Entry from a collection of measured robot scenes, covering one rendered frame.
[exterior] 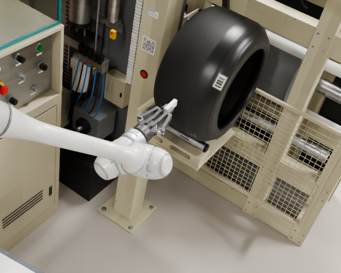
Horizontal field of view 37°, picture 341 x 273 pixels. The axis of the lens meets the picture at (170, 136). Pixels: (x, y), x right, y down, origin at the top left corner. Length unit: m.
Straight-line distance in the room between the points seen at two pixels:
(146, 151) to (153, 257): 1.45
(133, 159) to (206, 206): 1.76
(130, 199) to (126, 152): 1.43
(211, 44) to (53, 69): 0.81
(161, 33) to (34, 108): 0.68
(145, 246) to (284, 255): 0.85
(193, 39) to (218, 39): 0.10
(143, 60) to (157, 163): 0.89
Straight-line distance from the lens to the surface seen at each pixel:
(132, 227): 3.08
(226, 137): 2.57
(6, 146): 2.41
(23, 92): 2.38
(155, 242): 3.06
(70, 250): 2.98
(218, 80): 2.00
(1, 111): 1.45
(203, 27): 2.09
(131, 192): 2.94
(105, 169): 1.71
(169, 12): 2.22
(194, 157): 2.34
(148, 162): 1.61
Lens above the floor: 2.44
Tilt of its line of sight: 41 degrees down
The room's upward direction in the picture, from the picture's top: 13 degrees clockwise
